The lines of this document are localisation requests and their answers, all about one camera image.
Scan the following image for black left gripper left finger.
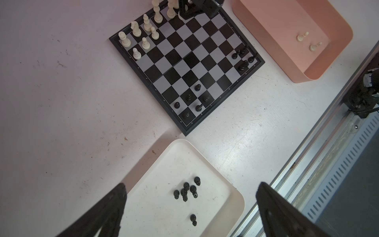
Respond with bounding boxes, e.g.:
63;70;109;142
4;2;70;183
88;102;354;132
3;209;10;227
58;183;127;237

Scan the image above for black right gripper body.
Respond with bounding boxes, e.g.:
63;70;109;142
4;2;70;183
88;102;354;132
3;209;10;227
179;0;224;20

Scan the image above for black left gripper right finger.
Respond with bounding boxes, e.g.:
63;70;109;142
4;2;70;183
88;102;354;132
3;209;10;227
256;182;329;237

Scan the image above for white chess knight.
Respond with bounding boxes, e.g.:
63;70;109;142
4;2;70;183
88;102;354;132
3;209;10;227
130;21;142;37

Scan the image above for white chess pawn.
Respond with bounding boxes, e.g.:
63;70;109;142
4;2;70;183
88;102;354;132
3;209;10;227
133;48;142;60

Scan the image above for white chess rook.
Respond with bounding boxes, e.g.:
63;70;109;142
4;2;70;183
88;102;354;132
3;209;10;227
118;31;131;48

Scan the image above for black chess pieces in tray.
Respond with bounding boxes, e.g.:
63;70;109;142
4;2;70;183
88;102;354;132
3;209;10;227
173;176;201;227

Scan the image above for white plastic tray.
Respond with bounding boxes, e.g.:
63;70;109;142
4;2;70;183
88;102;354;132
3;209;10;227
119;139;245;237

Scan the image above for black and grey chessboard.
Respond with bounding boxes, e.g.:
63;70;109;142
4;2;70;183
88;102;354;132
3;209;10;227
110;1;264;135

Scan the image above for pink plastic tray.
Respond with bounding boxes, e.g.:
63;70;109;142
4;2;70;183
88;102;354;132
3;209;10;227
232;1;353;83

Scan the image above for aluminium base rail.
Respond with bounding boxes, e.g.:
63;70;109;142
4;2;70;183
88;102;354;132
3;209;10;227
230;41;379;237

